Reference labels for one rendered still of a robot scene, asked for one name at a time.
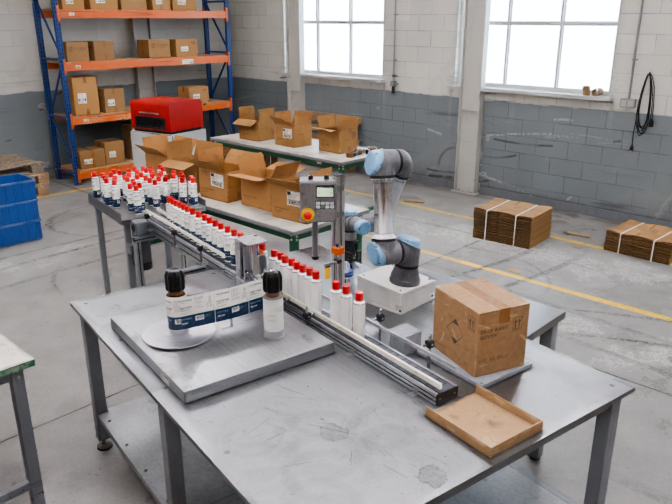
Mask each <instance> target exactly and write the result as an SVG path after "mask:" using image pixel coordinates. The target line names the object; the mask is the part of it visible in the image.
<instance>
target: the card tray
mask: <svg viewBox="0 0 672 504"><path fill-rule="evenodd" d="M425 416H426V417H428V418H429V419H431V420H432V421H434V422H435V423H437V424H438V425H440V426H441V427H443V428H444V429H446V430H448V431H449V432H451V433H452V434H454V435H455V436H457V437H458V438H460V439H461V440H463V441H464V442H466V443H467V444H469V445H471V446H472V447H474V448H475V449H477V450H478V451H480V452H481V453H483V454H484V455H486V456H487V457H489V458H492V457H494V456H496V455H498V454H499V453H501V452H503V451H505V450H507V449H509V448H511V447H512V446H514V445H516V444H518V443H520V442H522V441H523V440H525V439H527V438H529V437H531V436H533V435H535V434H536V433H538V432H540V431H542V427H543V420H542V419H540V418H538V417H536V416H534V415H533V414H531V413H529V412H527V411H525V410H524V409H522V408H520V407H518V406H516V405H515V404H513V403H511V402H509V401H507V400H505V399H504V398H502V397H500V396H498V395H496V394H495V393H493V392H491V391H489V390H487V389H486V388H484V387H482V386H480V385H478V384H476V391H475V393H473V394H471V395H469V396H466V397H464V398H462V399H460V400H457V401H455V402H453V403H451V404H449V405H446V406H444V407H442V408H440V409H438V410H435V411H434V410H432V409H431V408H429V407H427V406H426V409H425Z"/></svg>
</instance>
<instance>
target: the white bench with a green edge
mask: <svg viewBox="0 0 672 504"><path fill-rule="evenodd" d="M32 366H35V359H34V358H33V357H31V356H30V355H29V354H27V353H26V352H25V351H23V350H22V349H21V348H19V347H18V346H17V345H15V344H14V343H13V342H11V341H10V340H9V339H7V338H6V337H5V336H4V335H2V334H1V333H0V385H3V384H5V383H8V382H9V386H10V392H11V397H12V403H13V408H14V414H15V419H16V425H17V430H18V436H19V441H20V447H21V452H22V458H23V463H24V469H25V474H26V480H25V481H23V482H21V483H19V484H17V485H15V486H13V487H11V488H9V489H7V490H5V491H2V492H0V504H3V503H5V502H7V501H9V500H11V499H13V498H15V497H17V496H19V495H21V494H23V493H25V492H27V491H29V496H30V502H31V504H46V501H45V495H44V489H43V484H42V478H41V472H40V466H39V461H38V455H37V449H36V443H35V437H34V432H33V426H32V420H31V414H30V409H29V403H28V397H27V391H26V386H25V380H24V372H23V369H26V368H29V367H32Z"/></svg>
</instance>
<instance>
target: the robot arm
mask: <svg viewBox="0 0 672 504"><path fill-rule="evenodd" d="M364 168H365V171H366V173H367V174H368V175H369V176H370V180H371V181H372V182H373V194H374V217H368V218H360V217H358V216H357V211H356V210H355V209H345V211H344V216H345V273H348V272H349V269H348V268H347V262H346V261H348V262H349V264H350V269H353V274H354V270H355V269H359V268H360V266H359V265H358V264H356V262H355V261H357V262H358V261H360V260H361V251H360V250H357V244H358V243H359V240H356V238H357V234H360V235H367V234H368V233H369V232H374V235H373V236H372V237H371V242H370V243H368V245H367V256H368V258H369V260H370V262H371V263H372V264H373V265H375V266H385V265H393V264H394V267H393V269H392V272H391V274H390V276H389V281H390V282H391V283H392V284H394V285H396V286H400V287H406V288H411V287H417V286H419V285H420V277H419V270H418V267H419V259H420V251H421V240H420V239H418V238H417V237H414V236H411V235H405V234H400V235H398V237H397V238H398V239H396V236H395V235H394V234H393V223H394V222H393V218H392V215H393V213H394V210H395V208H396V205H397V203H398V200H399V198H400V195H401V193H402V190H403V188H404V185H405V183H406V181H407V180H409V179H410V176H411V174H412V170H413V163H412V159H411V157H410V155H409V154H408V153H407V152H406V151H404V150H402V149H377V150H372V151H370V152H369V153H368V155H367V156H366V159H365V163H364Z"/></svg>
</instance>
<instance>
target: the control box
mask: <svg viewBox="0 0 672 504"><path fill-rule="evenodd" d="M313 179H314V180H313V181H308V177H300V181H299V188H300V222H336V221H337V183H336V181H335V180H331V177H329V180H328V181H325V180H324V177H313ZM316 185H334V198H316ZM315 201H335V209H315ZM306 211H309V212H311V214H312V218H311V219H310V220H306V219H304V217H303V215H304V213H305V212H306Z"/></svg>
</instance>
